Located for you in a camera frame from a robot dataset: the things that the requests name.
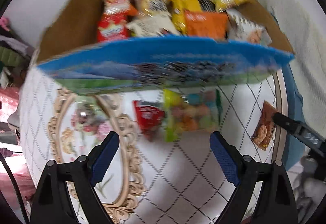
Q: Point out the colourful candy ball bag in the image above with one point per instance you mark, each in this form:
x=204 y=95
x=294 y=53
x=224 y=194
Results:
x=191 y=114

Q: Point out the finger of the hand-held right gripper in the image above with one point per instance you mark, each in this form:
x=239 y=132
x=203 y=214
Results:
x=293 y=126

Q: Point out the red panda print packet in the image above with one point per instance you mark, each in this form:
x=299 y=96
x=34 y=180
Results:
x=112 y=21

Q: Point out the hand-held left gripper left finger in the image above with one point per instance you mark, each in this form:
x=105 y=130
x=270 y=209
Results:
x=105 y=160

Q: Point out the white cookie packet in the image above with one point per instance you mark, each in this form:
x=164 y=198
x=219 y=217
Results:
x=247 y=29

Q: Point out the pink plush toy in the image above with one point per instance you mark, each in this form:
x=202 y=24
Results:
x=3 y=24

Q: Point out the printed cardboard box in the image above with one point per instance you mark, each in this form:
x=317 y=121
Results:
x=165 y=61

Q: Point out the red patterned cloth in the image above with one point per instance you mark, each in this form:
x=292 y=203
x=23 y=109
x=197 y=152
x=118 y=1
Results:
x=7 y=101

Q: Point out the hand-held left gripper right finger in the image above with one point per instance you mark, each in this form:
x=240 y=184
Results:
x=224 y=160

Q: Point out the large yellow snack bag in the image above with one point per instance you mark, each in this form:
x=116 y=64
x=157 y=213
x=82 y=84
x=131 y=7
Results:
x=184 y=11

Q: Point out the small red snack packet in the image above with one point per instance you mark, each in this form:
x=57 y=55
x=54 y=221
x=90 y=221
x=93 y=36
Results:
x=147 y=117

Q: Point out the white chocolate stick box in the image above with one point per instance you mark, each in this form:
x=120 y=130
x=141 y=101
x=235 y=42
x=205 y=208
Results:
x=149 y=25

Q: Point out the yellow bread snack packet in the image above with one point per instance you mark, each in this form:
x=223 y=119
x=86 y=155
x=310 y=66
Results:
x=151 y=5

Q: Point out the white knit blanket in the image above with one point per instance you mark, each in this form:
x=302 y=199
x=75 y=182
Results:
x=305 y=48

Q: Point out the blue blanket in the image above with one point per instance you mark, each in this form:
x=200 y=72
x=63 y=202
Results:
x=293 y=101

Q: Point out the grey fuzzy cloth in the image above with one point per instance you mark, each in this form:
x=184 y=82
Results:
x=308 y=193

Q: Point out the brown snack packet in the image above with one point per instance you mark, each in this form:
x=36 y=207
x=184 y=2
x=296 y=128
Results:
x=263 y=129

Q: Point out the orange snack packet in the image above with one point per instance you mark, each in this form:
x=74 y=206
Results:
x=206 y=24

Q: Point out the black snack bag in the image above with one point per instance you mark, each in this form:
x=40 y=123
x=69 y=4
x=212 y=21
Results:
x=206 y=4

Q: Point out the dark green garment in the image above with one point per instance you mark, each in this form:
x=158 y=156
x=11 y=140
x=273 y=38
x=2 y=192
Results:
x=10 y=55

